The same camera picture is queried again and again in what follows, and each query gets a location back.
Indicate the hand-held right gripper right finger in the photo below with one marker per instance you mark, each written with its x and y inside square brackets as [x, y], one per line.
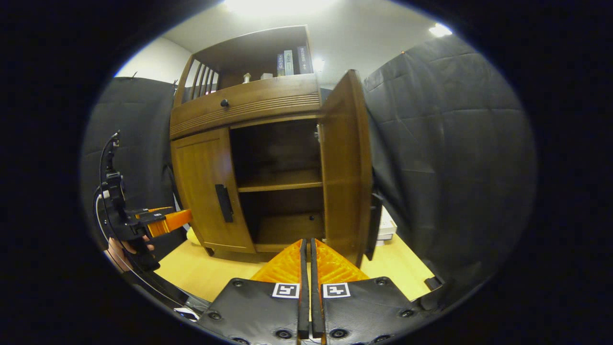
[316, 297]

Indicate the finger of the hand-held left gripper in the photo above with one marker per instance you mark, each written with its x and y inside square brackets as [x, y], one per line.
[170, 223]
[153, 214]

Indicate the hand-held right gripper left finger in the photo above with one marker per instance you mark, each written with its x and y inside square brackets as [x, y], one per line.
[303, 297]

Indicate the wooden double-door shoe cabinet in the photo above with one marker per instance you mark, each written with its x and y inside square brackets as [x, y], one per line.
[280, 179]

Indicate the wooden drawer with black knob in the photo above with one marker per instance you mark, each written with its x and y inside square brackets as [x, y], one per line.
[268, 98]

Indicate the dark blue book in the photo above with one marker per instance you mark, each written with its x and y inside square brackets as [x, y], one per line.
[280, 65]

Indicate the light grey book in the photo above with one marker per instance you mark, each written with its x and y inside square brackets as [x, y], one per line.
[289, 63]

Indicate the large ceiling light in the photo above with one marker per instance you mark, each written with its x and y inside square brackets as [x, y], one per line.
[278, 5]

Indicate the small ceiling light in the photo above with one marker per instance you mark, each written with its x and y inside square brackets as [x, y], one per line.
[440, 30]

